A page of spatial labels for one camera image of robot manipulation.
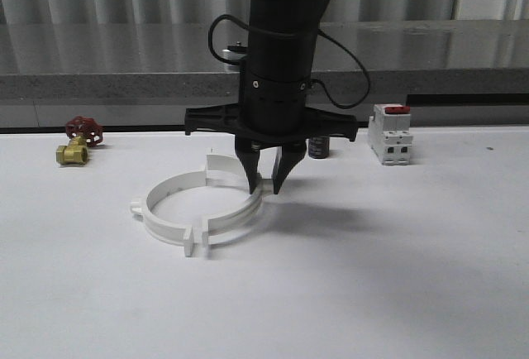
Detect black cylindrical capacitor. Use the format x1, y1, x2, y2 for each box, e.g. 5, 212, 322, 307
307, 136, 330, 159

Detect grey stone counter ledge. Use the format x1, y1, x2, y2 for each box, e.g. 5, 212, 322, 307
1, 20, 528, 105

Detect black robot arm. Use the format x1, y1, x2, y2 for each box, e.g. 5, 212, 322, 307
184, 0, 358, 192

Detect white circuit breaker red switch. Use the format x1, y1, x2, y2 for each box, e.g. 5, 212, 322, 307
368, 103, 413, 165

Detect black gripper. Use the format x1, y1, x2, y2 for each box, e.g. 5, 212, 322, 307
184, 61, 357, 194

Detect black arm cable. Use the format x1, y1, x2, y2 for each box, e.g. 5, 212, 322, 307
207, 13, 373, 109

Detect white half pipe clamp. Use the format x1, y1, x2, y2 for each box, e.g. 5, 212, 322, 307
129, 170, 206, 257
202, 153, 274, 247

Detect brass valve red handle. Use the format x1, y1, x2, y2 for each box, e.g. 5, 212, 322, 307
55, 116, 103, 165

